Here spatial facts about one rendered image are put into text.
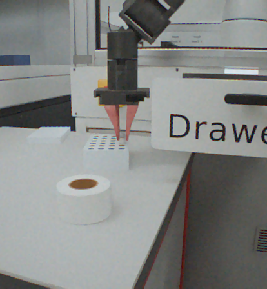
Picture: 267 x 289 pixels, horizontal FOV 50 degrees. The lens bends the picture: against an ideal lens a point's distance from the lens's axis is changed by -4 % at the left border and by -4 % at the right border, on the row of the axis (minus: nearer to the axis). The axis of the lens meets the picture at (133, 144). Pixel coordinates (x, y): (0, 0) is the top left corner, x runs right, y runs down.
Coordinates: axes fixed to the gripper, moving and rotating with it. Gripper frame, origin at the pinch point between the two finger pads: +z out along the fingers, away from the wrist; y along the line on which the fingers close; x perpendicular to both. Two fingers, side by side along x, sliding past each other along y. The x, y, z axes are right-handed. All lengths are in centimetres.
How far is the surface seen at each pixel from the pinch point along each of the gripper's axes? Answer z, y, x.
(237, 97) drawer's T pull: -10.0, -16.6, 17.6
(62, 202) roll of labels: 2.1, 5.2, 24.8
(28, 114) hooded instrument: 7, 46, -64
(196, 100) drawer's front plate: -8.8, -11.9, 12.7
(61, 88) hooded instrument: -1, 37, -87
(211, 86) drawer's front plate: -10.9, -14.0, 13.2
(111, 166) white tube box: 4.4, 1.6, 5.6
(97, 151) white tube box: 1.6, 4.1, 5.7
